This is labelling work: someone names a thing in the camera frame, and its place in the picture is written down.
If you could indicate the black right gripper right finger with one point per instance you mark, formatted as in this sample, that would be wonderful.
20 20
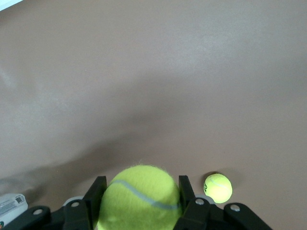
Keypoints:
199 215

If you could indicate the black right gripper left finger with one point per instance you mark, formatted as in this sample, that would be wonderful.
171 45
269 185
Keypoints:
79 215

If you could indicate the yellow tennis ball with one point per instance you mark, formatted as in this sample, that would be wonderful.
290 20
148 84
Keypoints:
217 188
141 198

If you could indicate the silver tennis ball can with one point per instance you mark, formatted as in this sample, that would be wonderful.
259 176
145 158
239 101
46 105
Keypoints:
12 208

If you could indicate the brown table cover mat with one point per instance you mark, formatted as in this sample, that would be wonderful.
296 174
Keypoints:
153 72

